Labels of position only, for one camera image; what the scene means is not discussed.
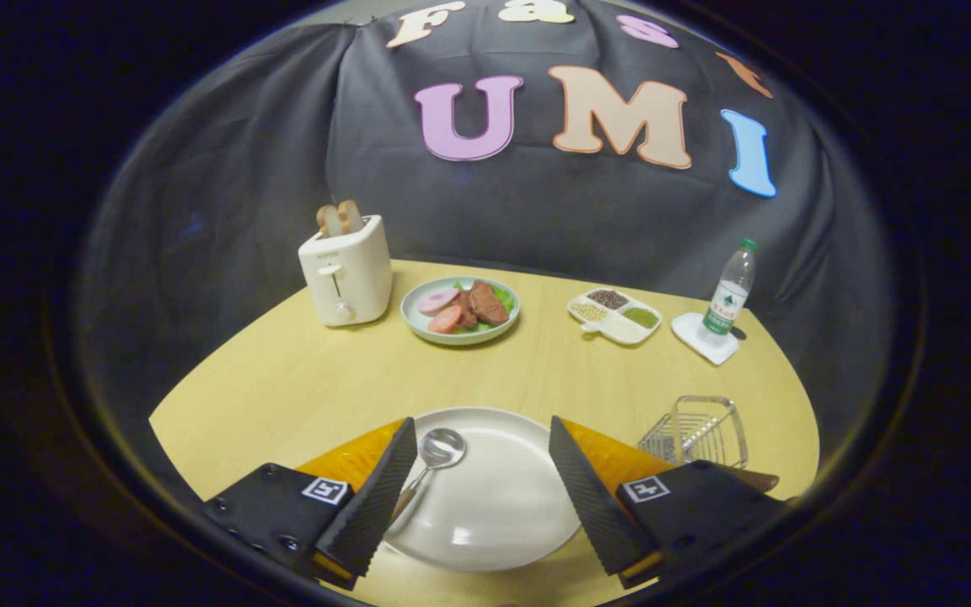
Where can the red sausage slice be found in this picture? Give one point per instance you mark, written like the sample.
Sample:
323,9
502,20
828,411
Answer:
445,319

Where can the white toaster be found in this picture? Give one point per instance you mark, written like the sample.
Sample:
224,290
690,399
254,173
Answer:
355,278

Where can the large white plate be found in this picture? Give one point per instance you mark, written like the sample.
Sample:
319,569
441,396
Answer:
494,506

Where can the toast slice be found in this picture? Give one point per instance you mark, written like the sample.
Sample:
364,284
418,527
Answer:
329,221
350,217

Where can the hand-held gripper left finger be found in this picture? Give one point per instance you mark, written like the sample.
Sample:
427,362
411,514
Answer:
376,506

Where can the white divided condiment dish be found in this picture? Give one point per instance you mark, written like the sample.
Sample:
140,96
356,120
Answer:
620,330

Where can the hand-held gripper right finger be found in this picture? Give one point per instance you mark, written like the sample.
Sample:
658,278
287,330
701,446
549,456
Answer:
591,506

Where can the green lettuce leaf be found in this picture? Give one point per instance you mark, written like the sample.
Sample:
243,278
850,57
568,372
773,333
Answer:
504,297

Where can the pale yellow beans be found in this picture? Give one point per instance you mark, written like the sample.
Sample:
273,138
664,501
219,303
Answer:
588,310

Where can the clear water bottle green cap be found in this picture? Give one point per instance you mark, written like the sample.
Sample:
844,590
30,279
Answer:
726,299

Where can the dark brown beans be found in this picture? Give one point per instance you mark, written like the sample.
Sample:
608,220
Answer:
608,298

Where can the green beans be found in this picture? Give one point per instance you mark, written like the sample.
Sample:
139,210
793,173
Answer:
641,317

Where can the white square coaster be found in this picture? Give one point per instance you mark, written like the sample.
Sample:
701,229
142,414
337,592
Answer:
692,337

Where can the pale green food plate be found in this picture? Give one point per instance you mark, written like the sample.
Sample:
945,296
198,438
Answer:
418,329

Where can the pink ham slice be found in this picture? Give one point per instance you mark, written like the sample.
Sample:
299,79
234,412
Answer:
437,299

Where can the brown meat piece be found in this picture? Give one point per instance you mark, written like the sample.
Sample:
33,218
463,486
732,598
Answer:
487,302

